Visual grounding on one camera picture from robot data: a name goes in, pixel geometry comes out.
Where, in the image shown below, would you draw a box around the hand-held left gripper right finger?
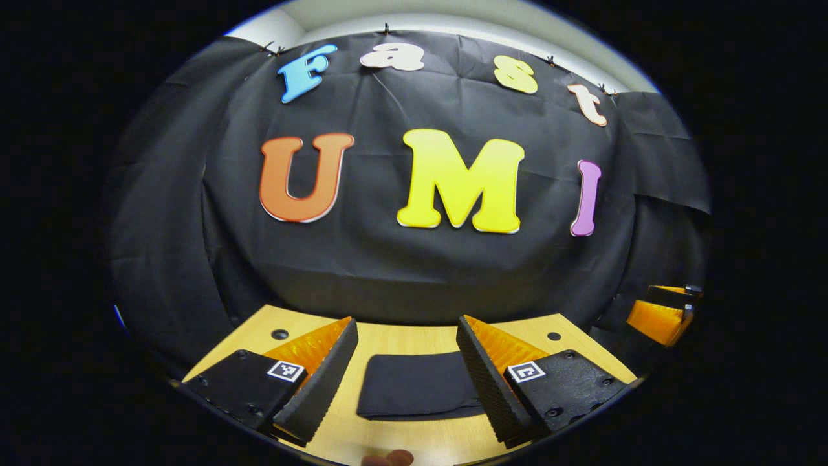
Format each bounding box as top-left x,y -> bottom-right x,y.
456,315 -> 628,449

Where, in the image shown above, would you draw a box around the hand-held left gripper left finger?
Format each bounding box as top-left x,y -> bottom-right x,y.
183,316 -> 360,447

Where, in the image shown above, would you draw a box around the dark grey jeans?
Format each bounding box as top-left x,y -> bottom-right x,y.
356,351 -> 487,421

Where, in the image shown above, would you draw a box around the black backdrop cloth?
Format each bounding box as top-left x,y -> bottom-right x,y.
107,31 -> 712,379

